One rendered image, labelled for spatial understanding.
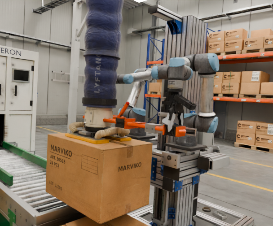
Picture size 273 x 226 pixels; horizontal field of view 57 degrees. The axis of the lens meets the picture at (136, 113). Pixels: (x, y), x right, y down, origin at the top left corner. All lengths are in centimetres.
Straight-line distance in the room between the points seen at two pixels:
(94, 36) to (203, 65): 70
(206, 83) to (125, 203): 91
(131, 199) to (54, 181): 54
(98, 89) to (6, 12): 980
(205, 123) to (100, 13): 97
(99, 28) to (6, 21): 962
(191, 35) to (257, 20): 848
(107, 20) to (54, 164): 98
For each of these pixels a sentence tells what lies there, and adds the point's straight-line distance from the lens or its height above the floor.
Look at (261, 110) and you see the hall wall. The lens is 992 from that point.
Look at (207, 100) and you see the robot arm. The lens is 172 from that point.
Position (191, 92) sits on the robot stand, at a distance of 210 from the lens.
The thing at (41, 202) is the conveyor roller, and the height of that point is 54.
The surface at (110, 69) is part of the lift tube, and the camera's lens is 159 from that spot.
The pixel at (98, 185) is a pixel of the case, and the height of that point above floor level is 87.
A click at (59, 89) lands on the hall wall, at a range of 1172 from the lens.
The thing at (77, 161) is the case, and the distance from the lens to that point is 152.
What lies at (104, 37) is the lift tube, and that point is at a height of 170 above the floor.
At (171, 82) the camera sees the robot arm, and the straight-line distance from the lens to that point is 123.
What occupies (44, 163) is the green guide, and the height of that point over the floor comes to 61.
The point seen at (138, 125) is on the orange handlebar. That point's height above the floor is 120.
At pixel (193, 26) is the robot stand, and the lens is 215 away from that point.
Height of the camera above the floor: 134
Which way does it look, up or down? 3 degrees down
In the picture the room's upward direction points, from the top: 4 degrees clockwise
